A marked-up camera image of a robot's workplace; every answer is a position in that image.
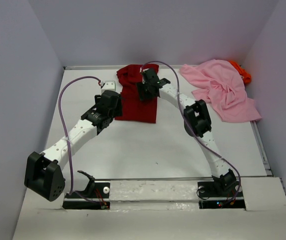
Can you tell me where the dark red t shirt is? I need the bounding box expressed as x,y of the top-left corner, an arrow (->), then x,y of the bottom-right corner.
115,64 -> 158,124

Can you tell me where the pink t shirt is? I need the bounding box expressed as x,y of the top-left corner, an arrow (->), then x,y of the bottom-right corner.
179,59 -> 262,123

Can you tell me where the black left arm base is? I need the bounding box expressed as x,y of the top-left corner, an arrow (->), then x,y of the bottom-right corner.
62,181 -> 111,210

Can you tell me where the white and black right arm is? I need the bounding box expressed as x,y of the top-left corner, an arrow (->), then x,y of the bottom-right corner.
136,68 -> 241,201

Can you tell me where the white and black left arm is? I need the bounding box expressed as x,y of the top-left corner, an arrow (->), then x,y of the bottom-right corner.
24,90 -> 122,202

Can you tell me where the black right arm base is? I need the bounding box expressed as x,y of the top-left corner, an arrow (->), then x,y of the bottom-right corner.
196,181 -> 246,210

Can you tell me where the orange cloth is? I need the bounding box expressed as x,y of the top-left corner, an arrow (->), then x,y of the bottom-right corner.
228,60 -> 252,86

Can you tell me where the white cardboard front cover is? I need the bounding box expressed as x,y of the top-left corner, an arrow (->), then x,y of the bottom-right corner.
13,177 -> 286,240

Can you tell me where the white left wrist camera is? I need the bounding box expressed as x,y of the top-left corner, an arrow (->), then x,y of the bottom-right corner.
100,80 -> 116,93

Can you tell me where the white back table rail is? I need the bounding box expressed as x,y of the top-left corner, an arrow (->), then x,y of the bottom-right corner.
63,63 -> 182,71

